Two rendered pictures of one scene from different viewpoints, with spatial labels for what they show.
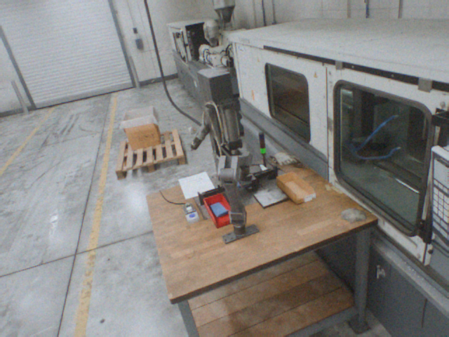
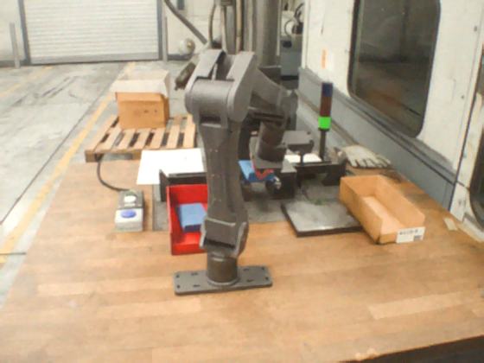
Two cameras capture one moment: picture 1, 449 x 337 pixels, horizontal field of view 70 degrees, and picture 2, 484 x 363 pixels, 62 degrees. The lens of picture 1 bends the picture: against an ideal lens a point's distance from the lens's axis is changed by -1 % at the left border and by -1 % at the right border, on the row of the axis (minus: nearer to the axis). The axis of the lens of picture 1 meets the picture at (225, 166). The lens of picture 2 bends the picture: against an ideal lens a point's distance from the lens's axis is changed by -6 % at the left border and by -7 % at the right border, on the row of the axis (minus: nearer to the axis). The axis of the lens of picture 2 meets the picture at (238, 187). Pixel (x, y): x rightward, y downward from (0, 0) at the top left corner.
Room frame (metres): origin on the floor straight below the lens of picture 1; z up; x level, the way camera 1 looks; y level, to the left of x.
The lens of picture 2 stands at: (0.64, -0.09, 1.44)
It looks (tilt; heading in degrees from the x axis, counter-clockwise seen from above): 25 degrees down; 4
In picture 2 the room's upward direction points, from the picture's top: 1 degrees clockwise
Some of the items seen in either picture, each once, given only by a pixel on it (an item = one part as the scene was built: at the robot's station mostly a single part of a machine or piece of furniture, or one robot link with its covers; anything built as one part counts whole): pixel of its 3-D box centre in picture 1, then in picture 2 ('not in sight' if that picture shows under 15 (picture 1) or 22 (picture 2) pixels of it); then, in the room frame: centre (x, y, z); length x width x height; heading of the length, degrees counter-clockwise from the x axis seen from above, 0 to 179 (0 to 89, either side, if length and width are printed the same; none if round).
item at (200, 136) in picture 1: (201, 135); (202, 60); (2.03, 0.12, 1.25); 0.19 x 0.07 x 0.19; 104
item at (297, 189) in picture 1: (295, 187); (378, 207); (1.66, -0.40, 0.93); 0.25 x 0.13 x 0.08; 14
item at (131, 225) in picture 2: (193, 220); (130, 224); (1.57, 0.24, 0.90); 0.07 x 0.07 x 0.06; 14
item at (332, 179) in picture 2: (272, 172); (334, 170); (1.88, -0.31, 0.95); 0.06 x 0.03 x 0.09; 104
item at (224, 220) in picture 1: (219, 210); (193, 216); (1.58, 0.08, 0.93); 0.25 x 0.12 x 0.06; 14
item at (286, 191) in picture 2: (240, 186); (257, 181); (1.79, -0.07, 0.94); 0.20 x 0.10 x 0.07; 104
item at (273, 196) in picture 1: (270, 196); (319, 216); (1.64, -0.24, 0.91); 0.17 x 0.16 x 0.02; 104
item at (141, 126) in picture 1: (142, 127); (145, 98); (5.09, 1.21, 0.40); 0.67 x 0.60 x 0.50; 6
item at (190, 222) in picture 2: (218, 208); (193, 213); (1.61, 0.09, 0.92); 0.15 x 0.07 x 0.03; 21
